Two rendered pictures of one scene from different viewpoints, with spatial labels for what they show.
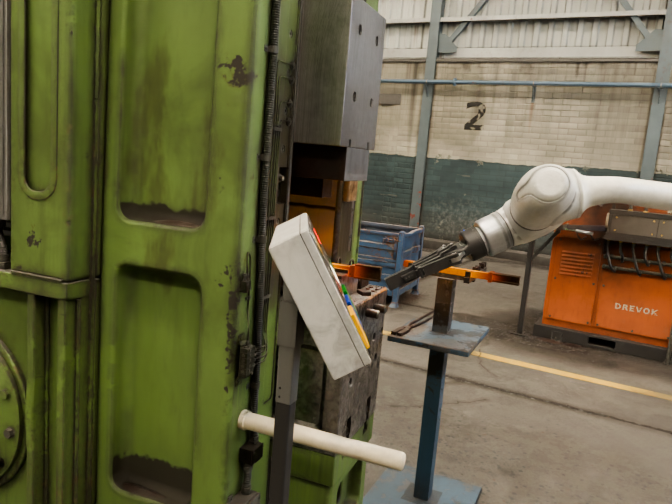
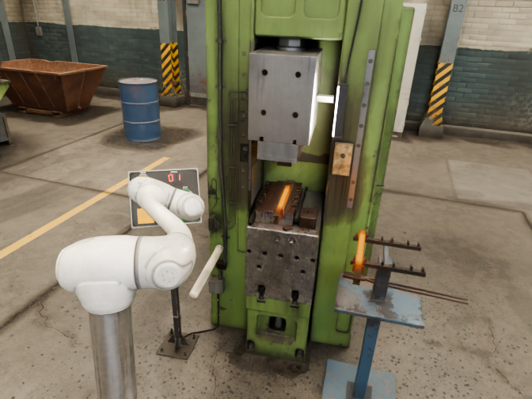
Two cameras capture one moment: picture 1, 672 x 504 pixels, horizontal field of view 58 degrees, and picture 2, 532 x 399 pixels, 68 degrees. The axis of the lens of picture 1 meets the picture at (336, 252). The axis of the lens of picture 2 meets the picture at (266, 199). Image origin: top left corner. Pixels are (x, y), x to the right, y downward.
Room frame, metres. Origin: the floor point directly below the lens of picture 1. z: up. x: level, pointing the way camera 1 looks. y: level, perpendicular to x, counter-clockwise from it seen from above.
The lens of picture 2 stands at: (1.42, -1.84, 1.94)
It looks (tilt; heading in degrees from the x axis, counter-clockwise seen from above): 26 degrees down; 79
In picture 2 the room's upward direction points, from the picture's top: 2 degrees clockwise
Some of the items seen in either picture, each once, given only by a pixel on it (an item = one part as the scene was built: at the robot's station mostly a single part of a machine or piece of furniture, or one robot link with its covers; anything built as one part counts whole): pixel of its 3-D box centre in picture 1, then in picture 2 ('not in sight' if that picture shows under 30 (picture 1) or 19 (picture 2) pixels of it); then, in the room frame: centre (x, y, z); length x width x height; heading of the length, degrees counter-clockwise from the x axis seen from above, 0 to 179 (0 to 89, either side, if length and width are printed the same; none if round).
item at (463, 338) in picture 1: (440, 333); (378, 298); (2.25, -0.43, 0.70); 0.40 x 0.30 x 0.02; 156
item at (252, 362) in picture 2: not in sight; (265, 356); (1.78, -0.09, 0.01); 0.58 x 0.39 x 0.01; 159
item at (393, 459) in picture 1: (321, 440); (207, 270); (1.44, 0.00, 0.62); 0.44 x 0.05 x 0.05; 69
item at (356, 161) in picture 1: (293, 159); (283, 139); (1.87, 0.15, 1.32); 0.42 x 0.20 x 0.10; 69
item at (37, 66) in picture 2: not in sight; (48, 89); (-1.32, 6.41, 0.43); 1.89 x 1.20 x 0.85; 152
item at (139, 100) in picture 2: not in sight; (140, 109); (0.56, 4.62, 0.44); 0.59 x 0.59 x 0.88
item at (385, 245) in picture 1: (355, 256); not in sight; (6.04, -0.20, 0.36); 1.20 x 0.80 x 0.72; 68
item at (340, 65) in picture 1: (305, 78); (294, 93); (1.91, 0.14, 1.56); 0.42 x 0.39 x 0.40; 69
